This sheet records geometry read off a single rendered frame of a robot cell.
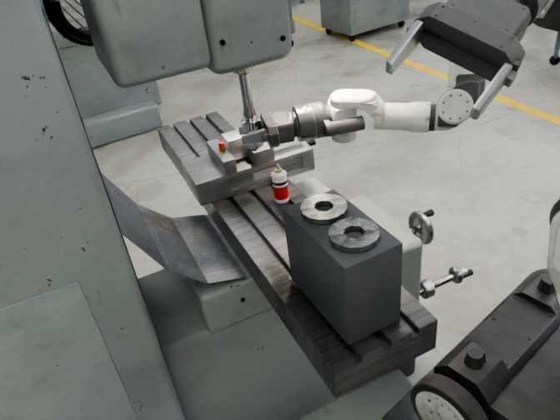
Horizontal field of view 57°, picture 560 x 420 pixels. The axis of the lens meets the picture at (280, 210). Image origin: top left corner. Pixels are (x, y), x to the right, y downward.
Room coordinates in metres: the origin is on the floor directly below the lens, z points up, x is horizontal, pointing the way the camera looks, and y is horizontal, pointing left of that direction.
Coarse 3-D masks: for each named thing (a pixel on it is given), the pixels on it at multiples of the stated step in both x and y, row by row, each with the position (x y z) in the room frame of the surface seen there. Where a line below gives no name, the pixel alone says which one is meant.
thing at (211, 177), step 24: (216, 144) 1.31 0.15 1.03; (288, 144) 1.33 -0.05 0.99; (192, 168) 1.26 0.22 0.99; (216, 168) 1.24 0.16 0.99; (240, 168) 1.23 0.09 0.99; (264, 168) 1.24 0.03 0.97; (288, 168) 1.27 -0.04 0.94; (312, 168) 1.29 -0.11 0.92; (192, 192) 1.23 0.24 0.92; (216, 192) 1.19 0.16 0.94; (240, 192) 1.21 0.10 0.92
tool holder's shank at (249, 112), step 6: (240, 78) 1.13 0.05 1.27; (246, 78) 1.13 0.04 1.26; (240, 84) 1.14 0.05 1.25; (246, 84) 1.13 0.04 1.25; (246, 90) 1.13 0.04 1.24; (246, 96) 1.13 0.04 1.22; (246, 102) 1.13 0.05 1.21; (252, 102) 1.14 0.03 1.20; (246, 108) 1.13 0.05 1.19; (252, 108) 1.13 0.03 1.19; (246, 114) 1.13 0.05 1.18; (252, 114) 1.13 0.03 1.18
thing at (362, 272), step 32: (288, 224) 0.81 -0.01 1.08; (320, 224) 0.76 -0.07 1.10; (352, 224) 0.73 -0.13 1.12; (288, 256) 0.83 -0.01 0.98; (320, 256) 0.70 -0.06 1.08; (352, 256) 0.66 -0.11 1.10; (384, 256) 0.66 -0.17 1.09; (320, 288) 0.71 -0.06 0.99; (352, 288) 0.64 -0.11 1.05; (384, 288) 0.66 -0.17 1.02; (352, 320) 0.64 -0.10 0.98; (384, 320) 0.66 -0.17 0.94
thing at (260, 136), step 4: (264, 128) 1.12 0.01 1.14; (252, 132) 1.11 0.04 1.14; (256, 132) 1.11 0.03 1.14; (260, 132) 1.11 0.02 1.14; (264, 132) 1.11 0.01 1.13; (244, 136) 1.11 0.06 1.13; (248, 136) 1.11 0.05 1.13; (252, 136) 1.11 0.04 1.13; (256, 136) 1.11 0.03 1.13; (260, 136) 1.11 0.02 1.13; (264, 136) 1.11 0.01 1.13; (244, 140) 1.11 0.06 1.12; (248, 140) 1.11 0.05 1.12; (252, 140) 1.11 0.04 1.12; (256, 140) 1.11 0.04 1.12; (260, 140) 1.11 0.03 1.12; (264, 140) 1.11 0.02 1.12
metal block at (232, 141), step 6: (228, 132) 1.31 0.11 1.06; (234, 132) 1.30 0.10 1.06; (222, 138) 1.30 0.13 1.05; (228, 138) 1.27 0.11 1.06; (234, 138) 1.27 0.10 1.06; (240, 138) 1.27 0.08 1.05; (228, 144) 1.25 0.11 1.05; (234, 144) 1.26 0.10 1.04; (240, 144) 1.26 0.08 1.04; (228, 150) 1.26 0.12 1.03; (234, 150) 1.26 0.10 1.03; (240, 150) 1.26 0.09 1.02; (246, 150) 1.27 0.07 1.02; (234, 156) 1.26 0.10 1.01; (240, 156) 1.26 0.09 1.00; (246, 156) 1.27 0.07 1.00
